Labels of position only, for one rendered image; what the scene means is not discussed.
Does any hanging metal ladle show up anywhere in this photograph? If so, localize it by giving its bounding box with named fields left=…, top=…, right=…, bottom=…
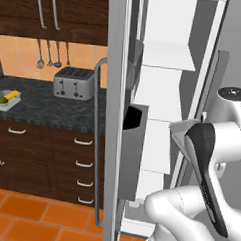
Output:
left=53, top=40, right=64, bottom=69

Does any hanging metal spatula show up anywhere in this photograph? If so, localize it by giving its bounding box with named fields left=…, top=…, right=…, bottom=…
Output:
left=63, top=40, right=73, bottom=68

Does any silver drawer handle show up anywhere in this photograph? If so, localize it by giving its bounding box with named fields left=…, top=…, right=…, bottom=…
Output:
left=76, top=195, right=95, bottom=206
left=7, top=127, right=28, bottom=136
left=75, top=159, right=94, bottom=169
left=76, top=178, right=94, bottom=188
left=73, top=137, right=93, bottom=147

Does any white freezer rack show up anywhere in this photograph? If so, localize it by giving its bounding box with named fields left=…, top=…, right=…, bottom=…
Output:
left=133, top=64, right=186, bottom=124
left=140, top=118, right=176, bottom=176
left=140, top=40, right=198, bottom=72

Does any grey freezer door handle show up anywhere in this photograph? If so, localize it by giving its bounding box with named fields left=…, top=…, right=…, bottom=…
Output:
left=86, top=56, right=114, bottom=230

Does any silver four-slot toaster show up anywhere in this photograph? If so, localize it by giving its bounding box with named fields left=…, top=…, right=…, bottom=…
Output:
left=52, top=65, right=97, bottom=102

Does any dark wood wall cupboard door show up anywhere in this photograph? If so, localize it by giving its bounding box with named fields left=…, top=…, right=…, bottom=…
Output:
left=0, top=0, right=50, bottom=40
left=45, top=0, right=111, bottom=47

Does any silver wall cupboard handle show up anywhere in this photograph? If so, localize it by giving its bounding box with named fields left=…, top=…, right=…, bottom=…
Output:
left=48, top=0, right=63, bottom=31
left=34, top=0, right=50, bottom=31

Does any dark wood drawer front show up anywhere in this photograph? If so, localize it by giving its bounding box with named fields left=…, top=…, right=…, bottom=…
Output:
left=52, top=170, right=104, bottom=195
left=53, top=188, right=103, bottom=209
left=0, top=119, right=52, bottom=141
left=48, top=127, right=106, bottom=157
left=50, top=150, right=105, bottom=177

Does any clear vegetable container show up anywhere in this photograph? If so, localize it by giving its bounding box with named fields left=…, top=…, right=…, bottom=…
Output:
left=0, top=89, right=23, bottom=113

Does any yellow corn cob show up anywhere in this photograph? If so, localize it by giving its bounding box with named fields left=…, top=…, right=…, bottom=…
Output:
left=4, top=89, right=21, bottom=102

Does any hanging metal spoon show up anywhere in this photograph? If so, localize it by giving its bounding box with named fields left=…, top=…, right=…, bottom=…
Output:
left=44, top=39, right=56, bottom=68

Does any dark wood base cupboard door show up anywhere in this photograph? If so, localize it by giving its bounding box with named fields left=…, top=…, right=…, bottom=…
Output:
left=0, top=135, right=59, bottom=195

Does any grey freezer door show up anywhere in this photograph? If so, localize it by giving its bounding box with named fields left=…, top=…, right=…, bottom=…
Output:
left=96, top=0, right=137, bottom=241

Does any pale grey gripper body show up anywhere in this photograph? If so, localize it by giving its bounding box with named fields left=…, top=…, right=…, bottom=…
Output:
left=167, top=117, right=203, bottom=155

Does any large grey door bin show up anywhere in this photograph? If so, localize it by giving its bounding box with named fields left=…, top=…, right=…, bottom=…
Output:
left=117, top=103, right=150, bottom=203

